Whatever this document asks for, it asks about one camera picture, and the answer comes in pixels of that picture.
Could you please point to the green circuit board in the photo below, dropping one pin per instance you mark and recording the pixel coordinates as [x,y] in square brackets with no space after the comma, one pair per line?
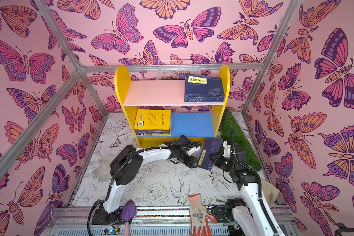
[111,231]

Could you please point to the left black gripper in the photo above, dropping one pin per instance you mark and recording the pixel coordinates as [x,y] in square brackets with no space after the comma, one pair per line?
[191,162]

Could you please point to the white worn glove left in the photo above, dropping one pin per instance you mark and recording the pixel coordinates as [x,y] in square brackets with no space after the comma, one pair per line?
[101,172]

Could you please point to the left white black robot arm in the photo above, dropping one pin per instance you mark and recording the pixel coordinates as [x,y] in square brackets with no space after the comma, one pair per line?
[129,161]

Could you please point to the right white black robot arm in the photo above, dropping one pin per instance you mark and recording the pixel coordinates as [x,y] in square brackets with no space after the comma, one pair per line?
[251,210]

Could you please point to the beige cloth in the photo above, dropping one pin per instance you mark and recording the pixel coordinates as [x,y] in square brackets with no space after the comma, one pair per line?
[270,192]

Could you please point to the green artificial grass mat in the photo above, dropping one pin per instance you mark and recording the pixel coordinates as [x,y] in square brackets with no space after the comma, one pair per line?
[236,121]

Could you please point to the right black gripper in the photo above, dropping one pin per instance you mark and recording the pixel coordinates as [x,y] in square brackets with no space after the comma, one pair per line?
[221,159]

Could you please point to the white wire basket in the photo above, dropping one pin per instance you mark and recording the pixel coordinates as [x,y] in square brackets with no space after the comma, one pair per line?
[177,69]

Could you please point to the red white work glove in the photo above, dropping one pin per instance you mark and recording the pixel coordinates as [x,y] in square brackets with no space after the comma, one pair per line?
[199,216]

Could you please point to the purple garden trowel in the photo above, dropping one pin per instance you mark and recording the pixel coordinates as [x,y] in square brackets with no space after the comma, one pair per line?
[127,214]

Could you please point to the thick navy book yellow spine label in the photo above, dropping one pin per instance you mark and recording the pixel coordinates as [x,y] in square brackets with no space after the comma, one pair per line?
[203,89]

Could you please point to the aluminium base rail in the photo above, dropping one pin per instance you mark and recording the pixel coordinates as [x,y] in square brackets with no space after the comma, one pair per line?
[161,221]

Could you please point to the yellow pink blue bookshelf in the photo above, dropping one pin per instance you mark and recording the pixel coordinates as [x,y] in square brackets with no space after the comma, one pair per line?
[197,126]

